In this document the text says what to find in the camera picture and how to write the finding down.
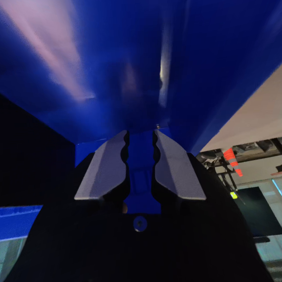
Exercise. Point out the blue plastic bin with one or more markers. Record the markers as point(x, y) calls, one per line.
point(132, 55)

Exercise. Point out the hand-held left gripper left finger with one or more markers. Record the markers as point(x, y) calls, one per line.
point(105, 167)

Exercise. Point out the dark green board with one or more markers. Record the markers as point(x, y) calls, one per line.
point(257, 211)

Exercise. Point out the black tripod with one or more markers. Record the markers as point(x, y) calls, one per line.
point(229, 176)

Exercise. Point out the orange traffic cone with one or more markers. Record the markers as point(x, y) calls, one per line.
point(231, 158)

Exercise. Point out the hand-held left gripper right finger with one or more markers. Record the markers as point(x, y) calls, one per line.
point(176, 169)

